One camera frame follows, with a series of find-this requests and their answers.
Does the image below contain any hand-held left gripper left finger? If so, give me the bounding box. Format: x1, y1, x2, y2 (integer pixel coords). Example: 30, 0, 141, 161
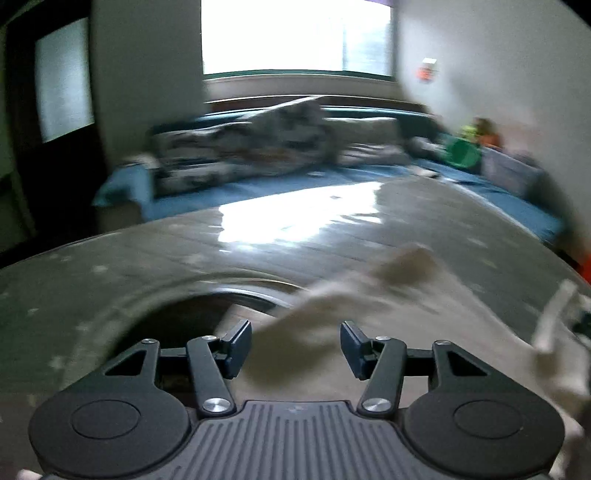
102, 320, 254, 418

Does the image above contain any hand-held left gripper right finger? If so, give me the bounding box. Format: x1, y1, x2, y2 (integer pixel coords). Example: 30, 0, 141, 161
339, 320, 491, 417

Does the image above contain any cream cloth garment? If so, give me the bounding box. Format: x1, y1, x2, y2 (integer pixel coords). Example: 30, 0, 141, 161
222, 244, 591, 480

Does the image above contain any round black induction cooktop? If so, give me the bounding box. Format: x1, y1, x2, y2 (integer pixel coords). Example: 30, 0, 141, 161
124, 285, 298, 398

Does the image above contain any teal sofa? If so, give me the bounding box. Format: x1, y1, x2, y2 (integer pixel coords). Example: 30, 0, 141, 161
92, 99, 568, 245

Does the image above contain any plain beige pillow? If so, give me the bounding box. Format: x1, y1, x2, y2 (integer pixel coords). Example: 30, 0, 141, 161
323, 116, 413, 168

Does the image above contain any green plastic bucket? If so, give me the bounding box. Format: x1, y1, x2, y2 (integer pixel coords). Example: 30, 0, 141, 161
442, 137, 484, 170

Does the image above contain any clear plastic storage box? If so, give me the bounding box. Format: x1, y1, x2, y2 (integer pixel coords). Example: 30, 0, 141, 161
480, 148, 542, 200

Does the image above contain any dark wooden door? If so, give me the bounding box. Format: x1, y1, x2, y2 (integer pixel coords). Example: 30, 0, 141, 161
0, 9, 100, 254

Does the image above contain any plush bear toy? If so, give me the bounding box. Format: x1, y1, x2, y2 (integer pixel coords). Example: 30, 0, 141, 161
461, 117, 502, 149

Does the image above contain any colourful pinwheel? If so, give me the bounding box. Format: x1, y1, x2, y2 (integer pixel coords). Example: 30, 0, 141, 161
416, 56, 440, 85

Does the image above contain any green framed window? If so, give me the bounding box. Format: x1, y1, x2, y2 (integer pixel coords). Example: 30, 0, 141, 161
201, 0, 397, 80

